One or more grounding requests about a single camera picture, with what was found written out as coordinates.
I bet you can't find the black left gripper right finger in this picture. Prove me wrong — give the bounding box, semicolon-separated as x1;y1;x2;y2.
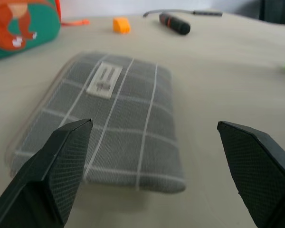
217;121;285;228

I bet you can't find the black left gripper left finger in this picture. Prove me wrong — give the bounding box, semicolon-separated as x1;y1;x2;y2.
0;118;94;228

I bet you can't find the grey plaid fabric pouch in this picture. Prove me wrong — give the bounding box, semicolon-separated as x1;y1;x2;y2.
6;51;187;194

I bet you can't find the green pouch with orange animal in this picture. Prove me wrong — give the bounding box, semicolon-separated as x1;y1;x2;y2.
0;0;91;60

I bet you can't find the orange plastic block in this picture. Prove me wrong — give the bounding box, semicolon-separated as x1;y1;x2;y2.
113;16;131;35

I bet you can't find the black marker with red band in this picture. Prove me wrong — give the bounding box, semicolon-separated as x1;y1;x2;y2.
159;13;191;36

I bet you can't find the grey cable with connector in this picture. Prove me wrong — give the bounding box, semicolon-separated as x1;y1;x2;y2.
142;9;223;19

